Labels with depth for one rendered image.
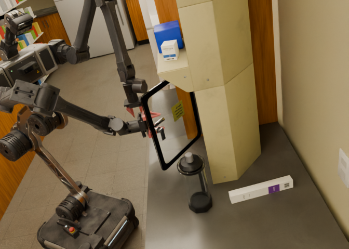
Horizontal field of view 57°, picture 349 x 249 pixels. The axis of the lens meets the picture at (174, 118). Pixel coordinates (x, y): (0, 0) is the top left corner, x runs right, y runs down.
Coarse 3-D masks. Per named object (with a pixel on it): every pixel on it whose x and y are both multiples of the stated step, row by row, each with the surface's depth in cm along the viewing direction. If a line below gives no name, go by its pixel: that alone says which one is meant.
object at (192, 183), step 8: (200, 168) 117; (184, 176) 120; (192, 176) 119; (200, 176) 120; (184, 184) 124; (192, 184) 121; (200, 184) 121; (192, 192) 123; (200, 192) 123; (208, 192) 127; (192, 200) 126; (200, 200) 125; (208, 200) 128
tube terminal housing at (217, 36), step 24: (216, 0) 101; (240, 0) 110; (192, 24) 103; (216, 24) 104; (240, 24) 114; (192, 48) 108; (216, 48) 108; (240, 48) 117; (192, 72) 112; (216, 72) 113; (240, 72) 121; (216, 96) 118; (240, 96) 125; (216, 120) 123; (240, 120) 130; (216, 144) 129; (240, 144) 134; (216, 168) 136; (240, 168) 139
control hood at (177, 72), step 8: (184, 48) 127; (160, 56) 125; (184, 56) 120; (160, 64) 118; (168, 64) 116; (176, 64) 115; (184, 64) 113; (160, 72) 112; (168, 72) 112; (176, 72) 112; (184, 72) 112; (168, 80) 113; (176, 80) 114; (184, 80) 114; (184, 88) 115; (192, 88) 116
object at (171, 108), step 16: (160, 96) 135; (176, 96) 142; (144, 112) 130; (160, 112) 137; (176, 112) 145; (192, 112) 154; (176, 128) 147; (192, 128) 157; (160, 144) 141; (176, 144) 150
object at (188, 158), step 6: (186, 156) 118; (192, 156) 119; (198, 156) 121; (180, 162) 121; (186, 162) 120; (192, 162) 119; (198, 162) 118; (180, 168) 120; (186, 168) 118; (192, 168) 117
